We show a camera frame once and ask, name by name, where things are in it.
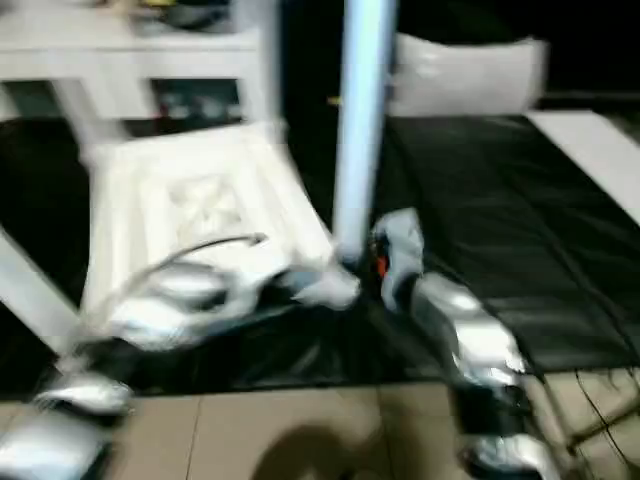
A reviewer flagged white plastic table leg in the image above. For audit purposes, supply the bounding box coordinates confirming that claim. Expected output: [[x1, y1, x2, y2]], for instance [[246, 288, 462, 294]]
[[52, 77, 124, 156], [0, 227, 84, 354], [247, 0, 287, 134], [333, 0, 399, 266]]

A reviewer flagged white plastic table top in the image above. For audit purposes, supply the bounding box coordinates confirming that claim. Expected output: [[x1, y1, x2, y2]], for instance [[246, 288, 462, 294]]
[[79, 119, 362, 351]]

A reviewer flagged black work mat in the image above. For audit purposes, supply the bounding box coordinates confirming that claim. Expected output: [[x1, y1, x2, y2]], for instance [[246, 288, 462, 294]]
[[0, 113, 640, 399]]

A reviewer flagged light grey pillow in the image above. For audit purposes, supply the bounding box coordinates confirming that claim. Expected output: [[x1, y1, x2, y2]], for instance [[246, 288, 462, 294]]
[[392, 33, 550, 117]]

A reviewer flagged black sofa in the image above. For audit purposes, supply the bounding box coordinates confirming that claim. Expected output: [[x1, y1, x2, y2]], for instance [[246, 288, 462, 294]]
[[279, 0, 640, 115]]

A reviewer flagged white flat board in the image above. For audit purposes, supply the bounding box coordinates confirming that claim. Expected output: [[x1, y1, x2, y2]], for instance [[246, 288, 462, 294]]
[[524, 110, 640, 226]]

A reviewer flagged dark bag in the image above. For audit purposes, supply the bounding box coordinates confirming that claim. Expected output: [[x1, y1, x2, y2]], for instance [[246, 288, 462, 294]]
[[164, 0, 236, 29]]

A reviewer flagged white cabinet with glass doors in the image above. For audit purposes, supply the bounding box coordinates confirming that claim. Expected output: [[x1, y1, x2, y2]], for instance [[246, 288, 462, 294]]
[[0, 14, 266, 124]]

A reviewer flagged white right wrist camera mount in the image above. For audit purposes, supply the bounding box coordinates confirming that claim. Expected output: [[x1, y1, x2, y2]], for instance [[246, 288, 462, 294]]
[[374, 208, 426, 309]]

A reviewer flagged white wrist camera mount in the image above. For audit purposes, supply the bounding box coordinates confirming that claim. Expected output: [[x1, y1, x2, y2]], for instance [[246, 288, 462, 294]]
[[374, 208, 426, 309], [219, 239, 282, 317]]

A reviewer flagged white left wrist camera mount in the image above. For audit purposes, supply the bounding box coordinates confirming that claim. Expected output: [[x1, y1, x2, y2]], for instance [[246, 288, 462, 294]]
[[219, 239, 282, 317]]

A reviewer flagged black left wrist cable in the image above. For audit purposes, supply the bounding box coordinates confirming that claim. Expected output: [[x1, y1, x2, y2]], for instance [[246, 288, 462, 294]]
[[74, 232, 269, 351]]

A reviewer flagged black table frame leg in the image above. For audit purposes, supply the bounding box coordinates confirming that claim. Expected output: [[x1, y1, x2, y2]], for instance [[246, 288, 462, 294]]
[[569, 404, 640, 442]]

